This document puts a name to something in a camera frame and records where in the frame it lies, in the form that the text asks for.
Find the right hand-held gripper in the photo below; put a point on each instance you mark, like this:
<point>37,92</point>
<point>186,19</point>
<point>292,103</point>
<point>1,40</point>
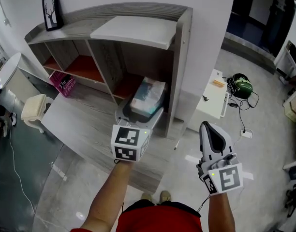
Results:
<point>225,178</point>

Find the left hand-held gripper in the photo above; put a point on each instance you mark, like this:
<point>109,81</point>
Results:
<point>128,144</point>

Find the teal white packet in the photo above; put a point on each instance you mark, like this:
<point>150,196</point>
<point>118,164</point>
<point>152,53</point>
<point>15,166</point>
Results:
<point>148,93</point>

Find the grey wooden desk hutch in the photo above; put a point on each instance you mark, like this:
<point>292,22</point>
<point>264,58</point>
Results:
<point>65,28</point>

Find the person's left forearm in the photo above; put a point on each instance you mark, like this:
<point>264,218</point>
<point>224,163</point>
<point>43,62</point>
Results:
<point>109,197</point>

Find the person's right forearm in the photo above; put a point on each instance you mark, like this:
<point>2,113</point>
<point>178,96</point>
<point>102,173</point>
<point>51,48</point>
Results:
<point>220,211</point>

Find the white power adapter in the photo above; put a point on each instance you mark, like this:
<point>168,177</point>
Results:
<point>246,134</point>

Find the white low cabinet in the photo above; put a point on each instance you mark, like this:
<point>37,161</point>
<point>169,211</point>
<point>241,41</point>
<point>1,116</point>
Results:
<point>212,100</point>

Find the orange packet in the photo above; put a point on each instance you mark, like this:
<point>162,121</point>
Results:
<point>218,82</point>

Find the green black headset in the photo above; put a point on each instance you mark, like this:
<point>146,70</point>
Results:
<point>241,84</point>

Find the person's tan shoe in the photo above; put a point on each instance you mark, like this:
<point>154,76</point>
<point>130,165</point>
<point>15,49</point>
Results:
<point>146,197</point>
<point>166,196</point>

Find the pink book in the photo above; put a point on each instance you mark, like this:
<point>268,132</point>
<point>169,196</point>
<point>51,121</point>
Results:
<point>64,84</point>

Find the white board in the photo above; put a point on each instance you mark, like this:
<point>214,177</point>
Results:
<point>136,31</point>

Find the person's red shirt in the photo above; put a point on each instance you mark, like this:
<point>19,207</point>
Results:
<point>157,217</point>

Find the grey door step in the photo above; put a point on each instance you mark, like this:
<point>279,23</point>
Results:
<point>249,52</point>

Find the black equipment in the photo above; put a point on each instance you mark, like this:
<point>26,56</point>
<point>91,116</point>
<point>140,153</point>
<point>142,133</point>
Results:
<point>294,199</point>

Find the white shelf rack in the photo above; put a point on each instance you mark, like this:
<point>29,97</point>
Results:
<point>291,81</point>

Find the cream carved stool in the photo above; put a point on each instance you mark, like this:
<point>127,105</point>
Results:
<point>34,107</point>

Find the grey low cabinet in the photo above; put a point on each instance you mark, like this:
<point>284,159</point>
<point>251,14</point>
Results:
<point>34,83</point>

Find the white round table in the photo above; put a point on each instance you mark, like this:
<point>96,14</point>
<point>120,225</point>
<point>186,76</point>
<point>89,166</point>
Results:
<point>9,69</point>

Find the black door frame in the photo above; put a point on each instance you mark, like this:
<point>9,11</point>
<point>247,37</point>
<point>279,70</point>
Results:
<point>240,13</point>

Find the black picture frame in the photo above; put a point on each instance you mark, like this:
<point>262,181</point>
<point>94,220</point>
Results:
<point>51,11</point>

